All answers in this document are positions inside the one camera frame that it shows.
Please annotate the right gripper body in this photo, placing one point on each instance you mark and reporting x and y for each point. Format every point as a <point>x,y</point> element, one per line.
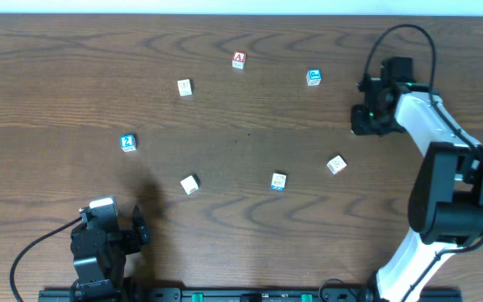
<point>361,122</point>

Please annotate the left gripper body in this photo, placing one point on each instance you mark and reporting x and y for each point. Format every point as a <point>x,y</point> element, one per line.
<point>131,236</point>

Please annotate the red letter A block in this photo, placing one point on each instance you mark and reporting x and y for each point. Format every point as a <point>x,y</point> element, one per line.
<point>239,59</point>

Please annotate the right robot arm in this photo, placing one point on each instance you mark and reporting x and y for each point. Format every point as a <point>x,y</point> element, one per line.
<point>445,208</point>

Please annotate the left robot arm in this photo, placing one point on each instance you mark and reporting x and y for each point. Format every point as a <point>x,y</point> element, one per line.
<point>100,249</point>

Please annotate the white block right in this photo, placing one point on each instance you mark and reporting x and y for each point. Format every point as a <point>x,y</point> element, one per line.
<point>336,164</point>

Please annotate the white block green B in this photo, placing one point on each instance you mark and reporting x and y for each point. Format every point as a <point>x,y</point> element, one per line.
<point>190,184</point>

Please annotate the blue number 2 block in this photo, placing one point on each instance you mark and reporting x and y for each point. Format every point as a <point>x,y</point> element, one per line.
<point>128,143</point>

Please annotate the blue picture block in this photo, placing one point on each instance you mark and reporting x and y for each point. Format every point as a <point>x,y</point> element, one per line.
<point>313,77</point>

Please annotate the white block blue bottom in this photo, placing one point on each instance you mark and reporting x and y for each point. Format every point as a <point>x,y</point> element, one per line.
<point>278,181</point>

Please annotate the white block upper left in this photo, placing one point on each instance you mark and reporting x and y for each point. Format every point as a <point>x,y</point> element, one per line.
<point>185,88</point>

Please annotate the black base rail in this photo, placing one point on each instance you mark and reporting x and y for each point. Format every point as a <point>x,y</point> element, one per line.
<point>235,295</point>

